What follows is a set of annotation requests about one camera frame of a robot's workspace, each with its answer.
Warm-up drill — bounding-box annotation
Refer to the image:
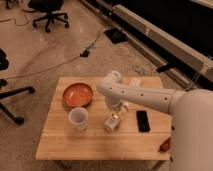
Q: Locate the white plastic bottle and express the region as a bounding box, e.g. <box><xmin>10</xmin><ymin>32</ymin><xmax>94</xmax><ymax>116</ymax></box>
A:
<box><xmin>104</xmin><ymin>113</ymin><xmax>120</xmax><ymax>131</ymax></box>

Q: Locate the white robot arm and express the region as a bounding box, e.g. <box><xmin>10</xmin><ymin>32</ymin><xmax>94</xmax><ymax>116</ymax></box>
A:
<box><xmin>97</xmin><ymin>71</ymin><xmax>213</xmax><ymax>171</ymax></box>

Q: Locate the black smartphone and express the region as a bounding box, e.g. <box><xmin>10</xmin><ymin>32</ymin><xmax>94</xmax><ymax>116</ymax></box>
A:
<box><xmin>136</xmin><ymin>111</ymin><xmax>150</xmax><ymax>132</ymax></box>

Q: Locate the white rectangular block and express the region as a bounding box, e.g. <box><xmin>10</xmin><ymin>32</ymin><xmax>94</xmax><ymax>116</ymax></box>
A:
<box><xmin>129</xmin><ymin>78</ymin><xmax>141</xmax><ymax>86</ymax></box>

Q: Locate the white paper cup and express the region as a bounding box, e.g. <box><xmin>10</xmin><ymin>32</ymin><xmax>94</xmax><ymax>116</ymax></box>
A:
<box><xmin>68</xmin><ymin>107</ymin><xmax>88</xmax><ymax>130</ymax></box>

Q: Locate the wooden table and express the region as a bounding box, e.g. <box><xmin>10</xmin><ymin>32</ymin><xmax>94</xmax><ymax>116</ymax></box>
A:
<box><xmin>36</xmin><ymin>77</ymin><xmax>171</xmax><ymax>160</ymax></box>

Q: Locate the orange bowl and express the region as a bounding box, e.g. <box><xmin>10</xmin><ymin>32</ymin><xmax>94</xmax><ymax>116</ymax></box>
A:
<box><xmin>63</xmin><ymin>83</ymin><xmax>93</xmax><ymax>108</ymax></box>

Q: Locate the red snack packet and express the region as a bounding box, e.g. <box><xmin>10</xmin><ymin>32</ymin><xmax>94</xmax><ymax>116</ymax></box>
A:
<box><xmin>159</xmin><ymin>139</ymin><xmax>170</xmax><ymax>152</ymax></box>

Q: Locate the black floor mat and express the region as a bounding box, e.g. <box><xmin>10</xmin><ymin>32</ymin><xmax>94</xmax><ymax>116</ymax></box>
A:
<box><xmin>104</xmin><ymin>28</ymin><xmax>126</xmax><ymax>44</ymax></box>

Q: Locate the black office chair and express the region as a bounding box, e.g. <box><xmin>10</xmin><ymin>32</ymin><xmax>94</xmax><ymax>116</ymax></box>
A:
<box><xmin>28</xmin><ymin>0</ymin><xmax>69</xmax><ymax>33</ymax></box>

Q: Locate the black chair base left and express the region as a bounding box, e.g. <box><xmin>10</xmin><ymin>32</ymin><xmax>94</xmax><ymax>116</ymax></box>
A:
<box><xmin>0</xmin><ymin>48</ymin><xmax>36</xmax><ymax>126</ymax></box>

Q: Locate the black floor cable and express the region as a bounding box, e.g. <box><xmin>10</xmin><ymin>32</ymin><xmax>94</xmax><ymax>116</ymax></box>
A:
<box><xmin>0</xmin><ymin>30</ymin><xmax>104</xmax><ymax>81</ymax></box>

